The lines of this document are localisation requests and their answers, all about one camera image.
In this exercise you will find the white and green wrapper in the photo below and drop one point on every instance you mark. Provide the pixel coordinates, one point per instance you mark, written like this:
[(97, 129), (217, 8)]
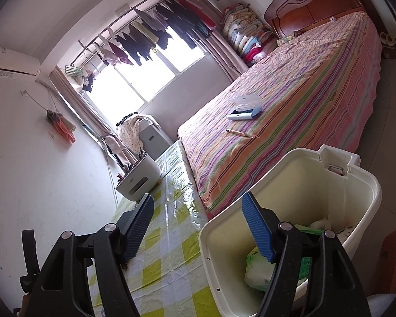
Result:
[(255, 270)]

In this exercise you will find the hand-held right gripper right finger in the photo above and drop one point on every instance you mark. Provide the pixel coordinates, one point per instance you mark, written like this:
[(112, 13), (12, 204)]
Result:
[(257, 228)]

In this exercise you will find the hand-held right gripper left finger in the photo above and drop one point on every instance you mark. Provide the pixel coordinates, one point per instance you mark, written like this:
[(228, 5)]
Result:
[(138, 228)]

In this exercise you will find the white crumpled tissue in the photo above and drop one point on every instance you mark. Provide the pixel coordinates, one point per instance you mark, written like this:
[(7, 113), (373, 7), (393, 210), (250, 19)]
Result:
[(320, 224)]

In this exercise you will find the white air conditioner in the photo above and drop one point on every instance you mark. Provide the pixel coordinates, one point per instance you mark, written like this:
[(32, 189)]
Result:
[(10, 62)]

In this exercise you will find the light beige garment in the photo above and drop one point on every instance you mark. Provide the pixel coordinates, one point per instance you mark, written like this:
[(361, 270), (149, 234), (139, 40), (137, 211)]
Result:
[(117, 148)]

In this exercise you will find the polka dot cloth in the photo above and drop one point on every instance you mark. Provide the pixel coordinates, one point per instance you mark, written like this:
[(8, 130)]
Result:
[(130, 132)]

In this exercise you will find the pair of white slippers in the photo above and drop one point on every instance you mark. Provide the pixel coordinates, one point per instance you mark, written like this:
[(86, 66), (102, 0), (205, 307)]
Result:
[(387, 39)]

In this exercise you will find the red stool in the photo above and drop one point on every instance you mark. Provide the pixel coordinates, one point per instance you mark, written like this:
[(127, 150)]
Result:
[(394, 257)]

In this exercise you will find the bed with striped sheet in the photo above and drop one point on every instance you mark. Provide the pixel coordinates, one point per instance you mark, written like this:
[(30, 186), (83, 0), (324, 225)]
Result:
[(300, 105)]

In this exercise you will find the cream plastic bin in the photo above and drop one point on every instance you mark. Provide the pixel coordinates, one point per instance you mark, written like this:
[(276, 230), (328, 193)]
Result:
[(316, 185)]

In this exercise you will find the row of hanging clothes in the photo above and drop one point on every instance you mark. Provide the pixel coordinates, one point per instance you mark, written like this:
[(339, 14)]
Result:
[(158, 29)]

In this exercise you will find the bundle of utensils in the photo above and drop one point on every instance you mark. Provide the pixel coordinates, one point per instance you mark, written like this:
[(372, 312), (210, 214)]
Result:
[(132, 168)]

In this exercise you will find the metal clothes rail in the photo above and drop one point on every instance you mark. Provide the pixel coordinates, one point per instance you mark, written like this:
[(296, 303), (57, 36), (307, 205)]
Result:
[(125, 13)]

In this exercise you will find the green hanger rack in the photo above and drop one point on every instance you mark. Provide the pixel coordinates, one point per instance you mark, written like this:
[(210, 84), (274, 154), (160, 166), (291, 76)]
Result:
[(74, 72)]

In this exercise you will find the white tissue organizer box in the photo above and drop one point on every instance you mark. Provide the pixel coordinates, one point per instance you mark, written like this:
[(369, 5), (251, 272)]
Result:
[(138, 181)]

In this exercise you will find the wooden headboard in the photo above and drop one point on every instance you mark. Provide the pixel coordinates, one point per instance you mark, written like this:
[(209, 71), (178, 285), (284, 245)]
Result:
[(310, 10)]

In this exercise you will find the pink curtain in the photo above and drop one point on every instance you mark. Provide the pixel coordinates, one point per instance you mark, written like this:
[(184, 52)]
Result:
[(76, 105), (222, 56)]

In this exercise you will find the pen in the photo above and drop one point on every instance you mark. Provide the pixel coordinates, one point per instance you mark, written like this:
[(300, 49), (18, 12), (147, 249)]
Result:
[(237, 132)]

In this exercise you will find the clear plastic box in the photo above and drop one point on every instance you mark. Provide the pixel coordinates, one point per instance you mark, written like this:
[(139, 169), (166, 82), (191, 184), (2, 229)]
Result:
[(246, 100)]

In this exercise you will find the grey floor appliance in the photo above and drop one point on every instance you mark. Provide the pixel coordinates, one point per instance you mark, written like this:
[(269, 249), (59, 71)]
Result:
[(151, 138)]

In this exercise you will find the window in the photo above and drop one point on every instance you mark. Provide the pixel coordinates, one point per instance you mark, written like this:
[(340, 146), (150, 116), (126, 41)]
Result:
[(135, 79)]

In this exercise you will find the orange cloth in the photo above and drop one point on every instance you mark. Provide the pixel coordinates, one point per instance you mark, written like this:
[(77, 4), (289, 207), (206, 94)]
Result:
[(62, 127)]

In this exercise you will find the stack of folded blankets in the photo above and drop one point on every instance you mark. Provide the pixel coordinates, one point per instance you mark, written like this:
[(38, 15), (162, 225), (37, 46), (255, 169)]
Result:
[(247, 36)]

